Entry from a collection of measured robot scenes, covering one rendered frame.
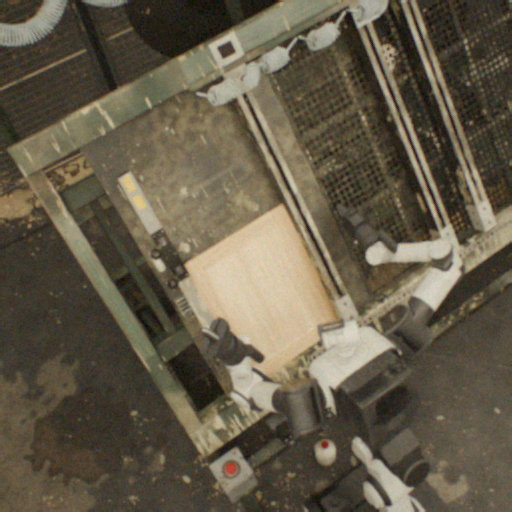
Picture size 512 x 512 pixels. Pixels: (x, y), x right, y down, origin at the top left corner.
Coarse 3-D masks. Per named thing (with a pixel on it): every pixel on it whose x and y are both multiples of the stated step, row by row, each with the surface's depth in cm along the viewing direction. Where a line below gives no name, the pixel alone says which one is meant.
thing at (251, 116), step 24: (216, 48) 216; (240, 48) 219; (240, 72) 220; (240, 96) 226; (264, 120) 230; (264, 144) 232; (288, 168) 237; (288, 192) 239; (312, 240) 247; (336, 288) 258; (336, 312) 262
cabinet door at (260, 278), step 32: (256, 224) 242; (288, 224) 247; (224, 256) 240; (256, 256) 245; (288, 256) 250; (224, 288) 243; (256, 288) 248; (288, 288) 253; (320, 288) 258; (256, 320) 250; (288, 320) 255; (320, 320) 261; (288, 352) 258
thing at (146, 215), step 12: (120, 180) 219; (132, 180) 220; (132, 192) 221; (132, 204) 222; (144, 216) 224; (144, 228) 228; (156, 228) 227; (180, 288) 236; (192, 288) 236; (192, 300) 236; (204, 300) 238; (204, 312) 239; (204, 324) 240; (228, 372) 251
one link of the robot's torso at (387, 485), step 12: (360, 444) 228; (360, 456) 235; (372, 456) 229; (372, 468) 239; (384, 468) 243; (372, 480) 252; (384, 480) 245; (396, 480) 249; (384, 492) 249; (396, 492) 250; (408, 492) 253; (384, 504) 252
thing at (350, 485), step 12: (360, 468) 302; (348, 480) 300; (360, 480) 299; (324, 492) 298; (336, 492) 296; (348, 492) 297; (360, 492) 296; (420, 492) 296; (432, 492) 295; (324, 504) 293; (336, 504) 290; (348, 504) 293; (360, 504) 295; (372, 504) 295; (420, 504) 293; (432, 504) 293; (444, 504) 292
